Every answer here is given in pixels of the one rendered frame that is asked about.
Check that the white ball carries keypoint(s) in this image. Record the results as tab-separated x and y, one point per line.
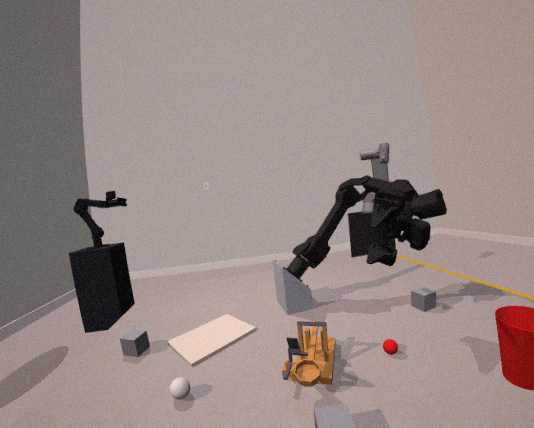
179	388

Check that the beige flat rectangular board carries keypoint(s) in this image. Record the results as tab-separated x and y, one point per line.
201	343

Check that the red ball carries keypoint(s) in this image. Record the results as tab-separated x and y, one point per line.
390	346

